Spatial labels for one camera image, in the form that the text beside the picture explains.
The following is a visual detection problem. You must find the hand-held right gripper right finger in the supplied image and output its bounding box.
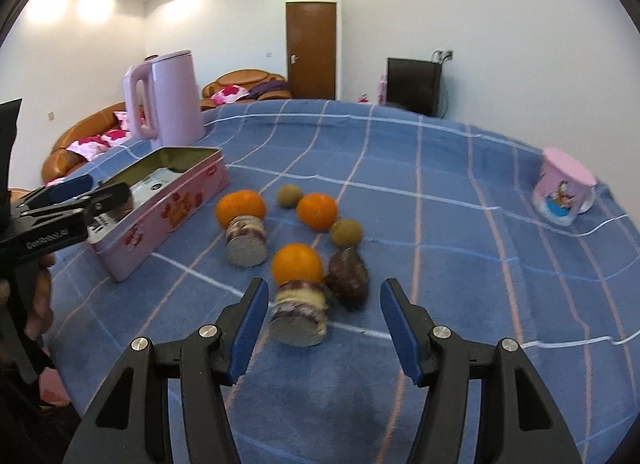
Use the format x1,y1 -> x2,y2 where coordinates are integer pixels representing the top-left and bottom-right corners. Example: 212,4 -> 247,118
380,278 -> 583,464

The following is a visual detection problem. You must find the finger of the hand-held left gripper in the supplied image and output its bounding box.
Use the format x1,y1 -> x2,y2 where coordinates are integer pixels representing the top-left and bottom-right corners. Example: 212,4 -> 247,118
22,183 -> 132,225
20,175 -> 94,209

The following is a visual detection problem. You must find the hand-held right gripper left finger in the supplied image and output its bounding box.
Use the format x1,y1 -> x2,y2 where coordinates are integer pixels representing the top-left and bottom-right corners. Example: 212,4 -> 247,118
60,278 -> 271,464

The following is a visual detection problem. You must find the pink tin box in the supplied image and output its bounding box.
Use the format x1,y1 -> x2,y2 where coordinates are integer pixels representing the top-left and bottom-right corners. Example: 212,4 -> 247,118
86,146 -> 231,283

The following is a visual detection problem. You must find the whole purple sweet potato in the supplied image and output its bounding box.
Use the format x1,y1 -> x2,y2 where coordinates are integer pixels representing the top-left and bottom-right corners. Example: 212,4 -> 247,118
324,247 -> 371,312

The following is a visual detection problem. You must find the orange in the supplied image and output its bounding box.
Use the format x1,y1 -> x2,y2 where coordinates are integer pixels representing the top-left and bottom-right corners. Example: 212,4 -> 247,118
296,193 -> 339,231
215,190 -> 267,231
271,243 -> 324,285

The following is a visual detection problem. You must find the person's left hand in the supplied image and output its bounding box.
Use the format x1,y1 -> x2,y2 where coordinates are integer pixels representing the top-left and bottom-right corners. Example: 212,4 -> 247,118
25,251 -> 57,339

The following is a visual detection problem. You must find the pink floral cushion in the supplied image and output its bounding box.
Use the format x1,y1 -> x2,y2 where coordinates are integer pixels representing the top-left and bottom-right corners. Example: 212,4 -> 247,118
212,85 -> 249,107
67,139 -> 108,161
100,129 -> 133,149
114,111 -> 146,132

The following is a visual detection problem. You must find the white printed paper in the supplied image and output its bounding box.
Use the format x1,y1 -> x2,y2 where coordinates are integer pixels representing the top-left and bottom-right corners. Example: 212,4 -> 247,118
89,169 -> 185,245

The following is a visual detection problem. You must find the long brown leather sofa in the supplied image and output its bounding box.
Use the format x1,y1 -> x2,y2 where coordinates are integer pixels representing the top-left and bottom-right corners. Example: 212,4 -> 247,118
41,102 -> 131,185

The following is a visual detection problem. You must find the blue plaid blanket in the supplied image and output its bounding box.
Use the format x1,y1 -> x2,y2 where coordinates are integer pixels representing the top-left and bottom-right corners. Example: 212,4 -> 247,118
40,98 -> 640,464

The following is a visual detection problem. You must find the pink electric kettle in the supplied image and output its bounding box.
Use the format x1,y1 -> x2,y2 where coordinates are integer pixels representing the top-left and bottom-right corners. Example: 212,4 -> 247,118
123,50 -> 207,151

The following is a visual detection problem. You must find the small brown leather sofa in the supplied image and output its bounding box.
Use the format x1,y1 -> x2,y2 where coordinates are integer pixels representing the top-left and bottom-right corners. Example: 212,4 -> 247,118
201,70 -> 293,112

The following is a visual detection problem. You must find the purple cloth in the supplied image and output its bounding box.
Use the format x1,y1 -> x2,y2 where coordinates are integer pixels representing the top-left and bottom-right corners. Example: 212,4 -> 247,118
248,81 -> 292,100

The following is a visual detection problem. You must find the pink cup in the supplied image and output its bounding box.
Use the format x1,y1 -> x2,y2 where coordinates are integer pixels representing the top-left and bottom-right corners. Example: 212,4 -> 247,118
531,147 -> 597,228

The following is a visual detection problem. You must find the black television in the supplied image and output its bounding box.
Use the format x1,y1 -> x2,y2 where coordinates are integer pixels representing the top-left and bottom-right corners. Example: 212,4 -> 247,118
386,57 -> 444,118

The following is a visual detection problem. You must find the brown wooden door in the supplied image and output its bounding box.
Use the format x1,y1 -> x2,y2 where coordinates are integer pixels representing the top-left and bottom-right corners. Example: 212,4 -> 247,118
285,2 -> 337,100

